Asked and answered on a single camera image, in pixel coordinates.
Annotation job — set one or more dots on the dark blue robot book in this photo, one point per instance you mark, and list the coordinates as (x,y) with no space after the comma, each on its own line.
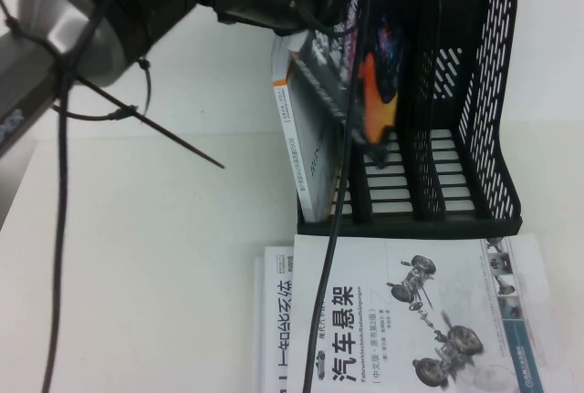
(378,92)

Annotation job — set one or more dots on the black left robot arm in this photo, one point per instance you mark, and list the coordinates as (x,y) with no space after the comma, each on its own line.
(150,10)

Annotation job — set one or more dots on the black mesh book stand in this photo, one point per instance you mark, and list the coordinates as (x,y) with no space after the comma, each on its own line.
(456,1)

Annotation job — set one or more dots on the white orange book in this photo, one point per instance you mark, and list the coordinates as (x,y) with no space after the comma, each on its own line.
(315,174)

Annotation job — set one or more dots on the white car suspension book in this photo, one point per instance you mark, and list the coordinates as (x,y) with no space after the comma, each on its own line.
(365,274)

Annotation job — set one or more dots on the white book blue text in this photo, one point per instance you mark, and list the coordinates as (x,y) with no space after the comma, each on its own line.
(280,320)

